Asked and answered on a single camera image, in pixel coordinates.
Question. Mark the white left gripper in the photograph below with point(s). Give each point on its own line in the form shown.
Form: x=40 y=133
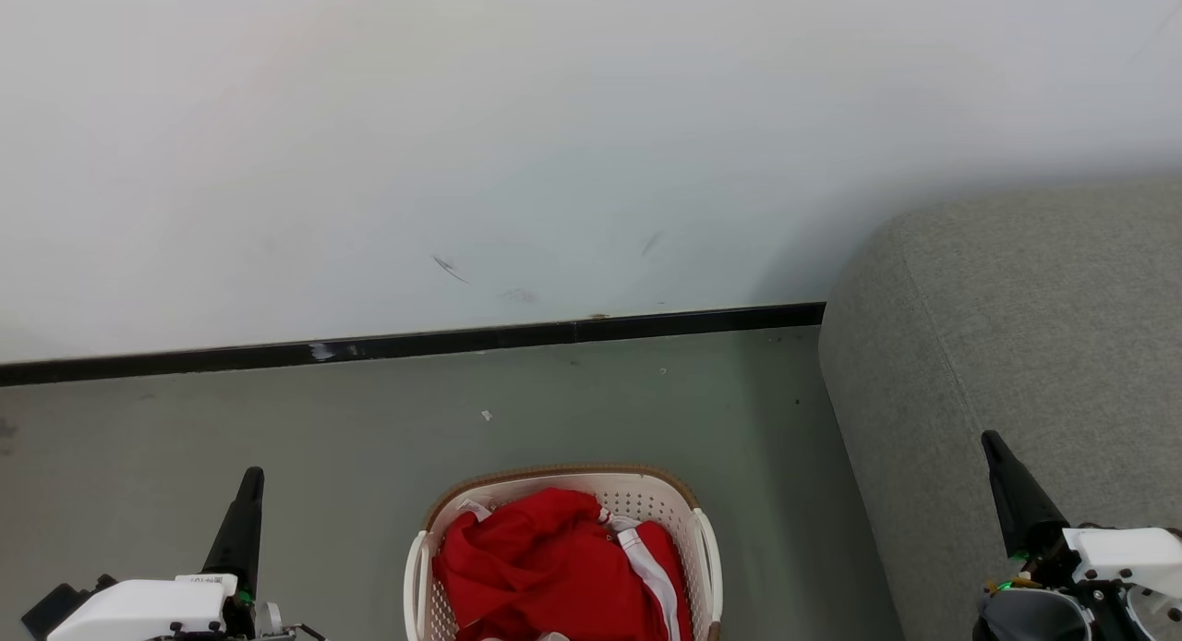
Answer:
x=138 y=609

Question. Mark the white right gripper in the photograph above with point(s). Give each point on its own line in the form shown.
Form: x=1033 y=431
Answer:
x=1127 y=553

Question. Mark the red white sports jersey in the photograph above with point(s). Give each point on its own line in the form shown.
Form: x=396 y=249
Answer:
x=536 y=567

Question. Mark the grey fabric sofa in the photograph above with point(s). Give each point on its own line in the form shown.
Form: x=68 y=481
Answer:
x=1016 y=345

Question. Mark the black baseboard strip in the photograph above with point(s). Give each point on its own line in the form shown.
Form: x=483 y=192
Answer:
x=416 y=343

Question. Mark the cream plastic laundry basket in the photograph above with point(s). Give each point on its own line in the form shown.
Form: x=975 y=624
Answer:
x=688 y=516

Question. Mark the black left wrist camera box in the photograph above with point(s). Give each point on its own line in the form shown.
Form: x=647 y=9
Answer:
x=55 y=606

